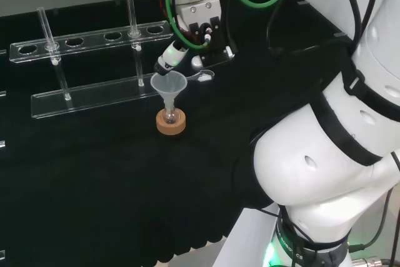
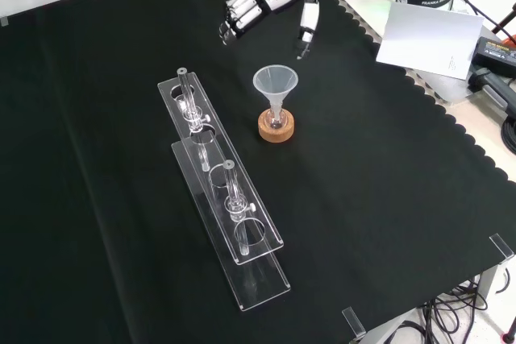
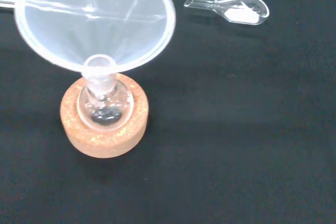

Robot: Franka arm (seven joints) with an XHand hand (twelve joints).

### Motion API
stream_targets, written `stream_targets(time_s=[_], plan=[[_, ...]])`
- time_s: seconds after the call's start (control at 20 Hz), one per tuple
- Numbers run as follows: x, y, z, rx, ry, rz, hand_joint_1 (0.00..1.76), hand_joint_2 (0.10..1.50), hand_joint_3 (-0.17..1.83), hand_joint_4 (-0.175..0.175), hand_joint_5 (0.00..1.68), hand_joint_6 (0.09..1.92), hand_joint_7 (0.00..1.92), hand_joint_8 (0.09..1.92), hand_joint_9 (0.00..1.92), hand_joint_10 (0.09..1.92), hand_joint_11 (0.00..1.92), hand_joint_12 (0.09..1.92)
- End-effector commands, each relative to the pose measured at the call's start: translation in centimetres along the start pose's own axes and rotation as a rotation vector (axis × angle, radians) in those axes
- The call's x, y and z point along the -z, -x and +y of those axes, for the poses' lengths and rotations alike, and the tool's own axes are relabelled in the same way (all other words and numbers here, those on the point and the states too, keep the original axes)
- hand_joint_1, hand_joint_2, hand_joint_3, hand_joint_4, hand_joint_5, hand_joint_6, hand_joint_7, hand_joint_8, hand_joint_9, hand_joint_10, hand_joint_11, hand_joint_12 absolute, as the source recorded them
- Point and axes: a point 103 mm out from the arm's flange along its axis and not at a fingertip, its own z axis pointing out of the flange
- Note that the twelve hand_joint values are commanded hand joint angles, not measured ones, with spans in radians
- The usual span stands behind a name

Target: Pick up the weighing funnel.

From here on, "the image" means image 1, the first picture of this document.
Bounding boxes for small round-bottom flask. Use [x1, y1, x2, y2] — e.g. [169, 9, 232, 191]
[162, 104, 179, 126]

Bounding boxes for clear funnel stand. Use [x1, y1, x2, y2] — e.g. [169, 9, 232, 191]
[9, 0, 174, 120]

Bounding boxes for black cloth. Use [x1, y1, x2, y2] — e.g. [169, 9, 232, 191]
[0, 0, 354, 267]

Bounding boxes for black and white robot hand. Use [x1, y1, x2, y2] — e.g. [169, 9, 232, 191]
[152, 0, 237, 78]

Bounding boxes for cork ring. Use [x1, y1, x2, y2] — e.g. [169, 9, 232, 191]
[156, 108, 188, 136]

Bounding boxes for clear plastic funnel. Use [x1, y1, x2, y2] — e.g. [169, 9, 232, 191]
[150, 72, 188, 114]

